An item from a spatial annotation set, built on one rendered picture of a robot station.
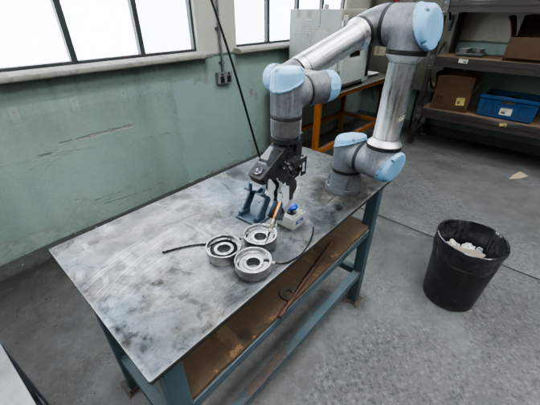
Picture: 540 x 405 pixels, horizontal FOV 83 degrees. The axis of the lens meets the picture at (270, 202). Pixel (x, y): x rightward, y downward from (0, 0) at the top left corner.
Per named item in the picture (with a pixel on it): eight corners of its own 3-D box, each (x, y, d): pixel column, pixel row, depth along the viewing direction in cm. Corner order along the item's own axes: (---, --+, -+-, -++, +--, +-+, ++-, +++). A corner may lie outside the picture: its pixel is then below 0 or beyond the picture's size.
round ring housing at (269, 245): (277, 234, 101) (277, 223, 99) (276, 255, 92) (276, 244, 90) (246, 232, 102) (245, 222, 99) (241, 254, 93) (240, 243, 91)
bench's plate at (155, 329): (151, 387, 62) (149, 382, 61) (50, 254, 96) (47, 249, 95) (394, 179, 137) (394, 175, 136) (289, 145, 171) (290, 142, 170)
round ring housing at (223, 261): (200, 263, 90) (198, 251, 87) (218, 241, 98) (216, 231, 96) (232, 272, 86) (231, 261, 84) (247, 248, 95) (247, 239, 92)
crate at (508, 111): (538, 117, 326) (548, 96, 314) (531, 125, 303) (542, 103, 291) (483, 108, 357) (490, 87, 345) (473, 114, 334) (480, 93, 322)
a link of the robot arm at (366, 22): (370, -3, 98) (254, 62, 82) (401, -4, 91) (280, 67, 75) (370, 35, 106) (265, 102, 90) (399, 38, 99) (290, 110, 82)
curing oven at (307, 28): (340, 95, 273) (350, 9, 238) (287, 85, 307) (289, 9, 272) (372, 83, 312) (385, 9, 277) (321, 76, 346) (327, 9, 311)
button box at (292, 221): (292, 231, 102) (293, 219, 99) (276, 222, 106) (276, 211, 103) (307, 220, 107) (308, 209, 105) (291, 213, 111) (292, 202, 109)
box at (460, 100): (472, 115, 333) (484, 78, 313) (424, 108, 358) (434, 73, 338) (477, 107, 360) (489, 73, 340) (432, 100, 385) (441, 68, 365)
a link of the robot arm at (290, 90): (315, 67, 67) (285, 71, 62) (311, 117, 72) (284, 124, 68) (291, 63, 72) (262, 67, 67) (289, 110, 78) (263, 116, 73)
